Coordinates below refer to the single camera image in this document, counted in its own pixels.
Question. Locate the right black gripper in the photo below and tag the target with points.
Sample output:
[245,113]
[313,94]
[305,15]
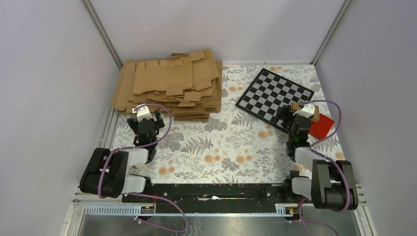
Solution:
[286,112]

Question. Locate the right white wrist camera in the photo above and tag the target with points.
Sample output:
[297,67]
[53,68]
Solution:
[306,111]

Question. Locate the red box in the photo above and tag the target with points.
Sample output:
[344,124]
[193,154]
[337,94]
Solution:
[320,129]

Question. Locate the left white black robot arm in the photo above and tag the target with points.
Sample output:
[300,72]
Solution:
[117,181]

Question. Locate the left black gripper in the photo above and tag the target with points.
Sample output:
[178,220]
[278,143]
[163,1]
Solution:
[159,123]

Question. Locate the black white checkerboard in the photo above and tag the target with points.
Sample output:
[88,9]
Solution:
[267,93]

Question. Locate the brown cardboard box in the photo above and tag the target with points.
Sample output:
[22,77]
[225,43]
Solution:
[296,106]

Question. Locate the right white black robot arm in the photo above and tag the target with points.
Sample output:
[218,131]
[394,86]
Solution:
[332,183]

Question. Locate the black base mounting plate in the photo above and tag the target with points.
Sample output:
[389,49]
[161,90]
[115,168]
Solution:
[216,195]

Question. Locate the stack of flat cardboard boxes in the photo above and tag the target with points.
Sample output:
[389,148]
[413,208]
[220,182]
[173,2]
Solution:
[189,85]

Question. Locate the slotted grey cable duct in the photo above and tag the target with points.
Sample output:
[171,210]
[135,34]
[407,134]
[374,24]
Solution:
[169,210]

